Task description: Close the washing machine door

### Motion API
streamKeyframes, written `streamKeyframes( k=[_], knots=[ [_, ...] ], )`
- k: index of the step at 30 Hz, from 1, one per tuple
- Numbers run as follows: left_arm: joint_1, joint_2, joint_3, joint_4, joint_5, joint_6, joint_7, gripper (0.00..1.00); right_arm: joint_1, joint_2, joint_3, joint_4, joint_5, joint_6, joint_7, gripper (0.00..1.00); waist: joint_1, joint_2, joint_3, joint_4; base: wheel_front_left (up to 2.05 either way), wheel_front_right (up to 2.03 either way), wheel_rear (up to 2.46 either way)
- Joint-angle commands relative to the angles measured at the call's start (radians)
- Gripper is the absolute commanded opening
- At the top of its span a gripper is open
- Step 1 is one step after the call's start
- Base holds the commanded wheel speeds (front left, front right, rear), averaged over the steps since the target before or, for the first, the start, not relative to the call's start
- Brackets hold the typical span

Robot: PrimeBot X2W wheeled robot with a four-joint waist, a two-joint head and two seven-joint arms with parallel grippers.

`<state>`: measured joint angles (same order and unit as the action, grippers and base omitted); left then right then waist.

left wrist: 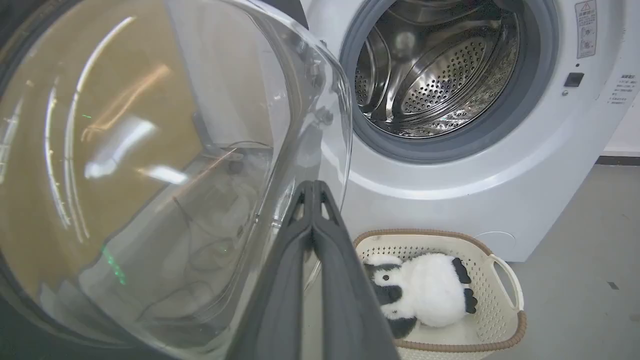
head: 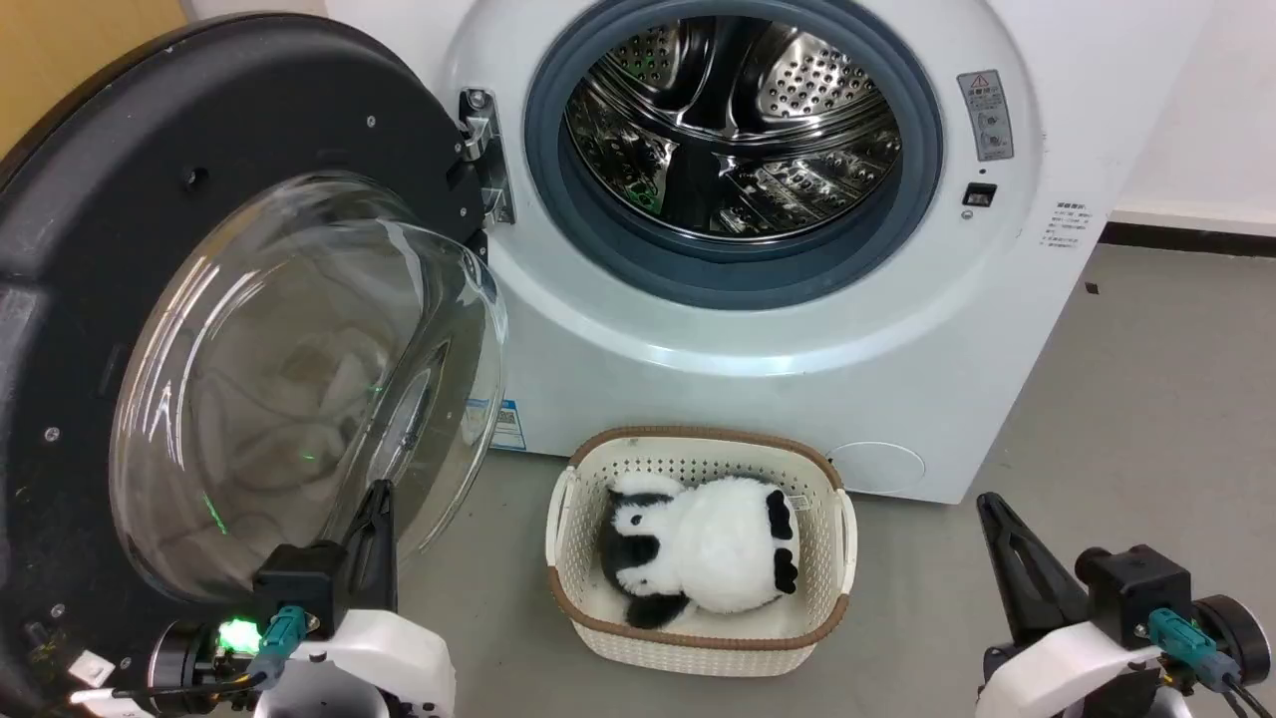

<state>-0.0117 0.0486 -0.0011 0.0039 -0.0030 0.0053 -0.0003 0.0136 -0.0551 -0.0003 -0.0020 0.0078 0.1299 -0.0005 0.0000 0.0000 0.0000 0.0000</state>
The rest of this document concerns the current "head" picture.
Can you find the black door latch slot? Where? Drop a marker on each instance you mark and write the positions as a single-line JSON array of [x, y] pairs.
[[979, 194]]

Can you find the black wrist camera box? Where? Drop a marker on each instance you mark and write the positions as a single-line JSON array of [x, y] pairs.
[[299, 583], [1136, 593]]

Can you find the round white filter cover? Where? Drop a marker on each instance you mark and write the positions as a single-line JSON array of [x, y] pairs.
[[877, 467]]

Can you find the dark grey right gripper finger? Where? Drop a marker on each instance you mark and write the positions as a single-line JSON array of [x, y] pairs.
[[1027, 568]]

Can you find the white front-load washing machine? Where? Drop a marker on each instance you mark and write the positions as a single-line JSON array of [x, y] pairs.
[[758, 339]]

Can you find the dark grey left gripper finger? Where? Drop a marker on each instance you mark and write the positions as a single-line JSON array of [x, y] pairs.
[[361, 558], [386, 548]]

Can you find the grey warning sticker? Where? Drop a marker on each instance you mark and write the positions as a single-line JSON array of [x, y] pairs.
[[986, 115]]

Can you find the black wall baseboard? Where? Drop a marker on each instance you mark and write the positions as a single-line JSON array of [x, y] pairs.
[[1186, 239]]

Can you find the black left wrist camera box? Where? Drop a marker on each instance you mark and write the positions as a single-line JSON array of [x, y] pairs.
[[299, 583]]

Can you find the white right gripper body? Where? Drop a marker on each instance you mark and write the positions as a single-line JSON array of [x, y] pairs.
[[1067, 668]]

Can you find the cream plastic laundry basket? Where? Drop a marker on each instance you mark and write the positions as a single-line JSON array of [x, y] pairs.
[[698, 454]]

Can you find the clear glass door bowl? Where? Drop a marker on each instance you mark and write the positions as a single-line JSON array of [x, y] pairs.
[[299, 379]]

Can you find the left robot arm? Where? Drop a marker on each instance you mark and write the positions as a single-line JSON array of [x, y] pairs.
[[184, 653]]

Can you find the metal door hinge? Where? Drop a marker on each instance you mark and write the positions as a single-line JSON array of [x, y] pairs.
[[485, 150]]

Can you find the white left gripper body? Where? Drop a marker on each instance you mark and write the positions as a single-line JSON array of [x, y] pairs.
[[389, 658]]

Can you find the black and white panda plush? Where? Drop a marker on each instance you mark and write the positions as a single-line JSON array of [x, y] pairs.
[[723, 548]]

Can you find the white text label sticker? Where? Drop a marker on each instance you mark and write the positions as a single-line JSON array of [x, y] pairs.
[[1068, 221]]

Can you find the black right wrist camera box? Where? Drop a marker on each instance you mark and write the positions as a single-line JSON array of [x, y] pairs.
[[1136, 593]]

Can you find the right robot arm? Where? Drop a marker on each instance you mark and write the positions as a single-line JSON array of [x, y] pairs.
[[1236, 638]]

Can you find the blue energy label sticker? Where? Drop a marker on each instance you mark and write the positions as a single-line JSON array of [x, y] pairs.
[[508, 425]]

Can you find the black round washer door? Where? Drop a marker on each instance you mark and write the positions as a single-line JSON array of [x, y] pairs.
[[90, 179]]

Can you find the stainless steel washer drum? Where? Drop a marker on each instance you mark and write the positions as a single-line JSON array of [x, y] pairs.
[[738, 130]]

